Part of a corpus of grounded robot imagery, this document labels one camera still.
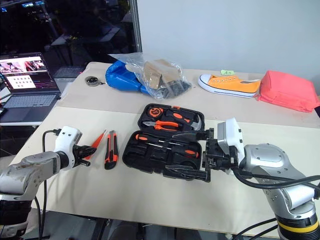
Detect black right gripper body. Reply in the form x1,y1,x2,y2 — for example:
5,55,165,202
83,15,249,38
201,127,238,183

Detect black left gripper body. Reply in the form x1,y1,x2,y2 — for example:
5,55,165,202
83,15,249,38
71,144,91,167

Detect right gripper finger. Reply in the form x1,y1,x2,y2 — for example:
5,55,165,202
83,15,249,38
163,164,211,183
172,130,208,143

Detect orange voltage tester screwdriver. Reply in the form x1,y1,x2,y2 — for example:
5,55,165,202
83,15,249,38
83,129,107,161

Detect orange black utility knife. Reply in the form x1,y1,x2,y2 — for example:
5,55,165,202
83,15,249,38
104,129,119,171

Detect black plastic tool case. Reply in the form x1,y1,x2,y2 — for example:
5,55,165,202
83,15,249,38
121,103,207,176

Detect long orange black screwdriver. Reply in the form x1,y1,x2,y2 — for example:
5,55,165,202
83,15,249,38
147,141,201,159

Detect orange black tape measure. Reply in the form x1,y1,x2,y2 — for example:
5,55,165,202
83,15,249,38
147,105,165,119

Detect black small parts pile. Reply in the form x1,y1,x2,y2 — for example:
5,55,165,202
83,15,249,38
159,79,192,99

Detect short orange black screwdriver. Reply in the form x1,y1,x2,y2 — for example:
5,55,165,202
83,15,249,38
134,133,174,148

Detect orange white canvas sneaker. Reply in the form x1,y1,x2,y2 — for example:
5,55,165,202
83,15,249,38
197,73,262,99

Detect clear plastic zip bag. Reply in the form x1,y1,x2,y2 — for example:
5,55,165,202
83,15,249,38
108,52,194,100

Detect round black metal disc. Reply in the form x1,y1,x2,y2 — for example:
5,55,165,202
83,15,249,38
84,75,106,87

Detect brown cardboard box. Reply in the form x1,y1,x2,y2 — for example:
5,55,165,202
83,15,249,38
142,58,182,90

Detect blue plastic bag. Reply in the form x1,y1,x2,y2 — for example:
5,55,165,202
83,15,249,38
104,61,151,95

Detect open grey laptop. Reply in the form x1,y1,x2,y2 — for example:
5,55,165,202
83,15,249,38
0,51,62,124

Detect red fabric pouch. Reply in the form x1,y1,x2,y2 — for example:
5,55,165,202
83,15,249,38
255,70,320,114

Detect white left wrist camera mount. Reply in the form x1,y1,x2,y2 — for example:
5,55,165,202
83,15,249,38
53,125,83,171

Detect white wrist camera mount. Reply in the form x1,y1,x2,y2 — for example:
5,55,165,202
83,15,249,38
53,125,83,171
216,117,245,175

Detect claw hammer black orange handle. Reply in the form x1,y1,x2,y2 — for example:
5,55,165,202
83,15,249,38
163,109,205,133

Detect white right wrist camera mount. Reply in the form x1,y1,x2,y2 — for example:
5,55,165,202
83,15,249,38
216,117,245,175

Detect orange handled pliers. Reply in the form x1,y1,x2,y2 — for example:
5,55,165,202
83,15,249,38
143,119,186,132

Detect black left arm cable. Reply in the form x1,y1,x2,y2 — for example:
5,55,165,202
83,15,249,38
33,128,63,240

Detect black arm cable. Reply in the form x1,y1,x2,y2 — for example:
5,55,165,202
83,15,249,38
33,128,63,240
231,161,320,198

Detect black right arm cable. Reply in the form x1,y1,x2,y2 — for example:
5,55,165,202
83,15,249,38
231,161,320,198

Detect grey metal window post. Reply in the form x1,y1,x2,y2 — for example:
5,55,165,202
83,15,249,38
129,0,144,55

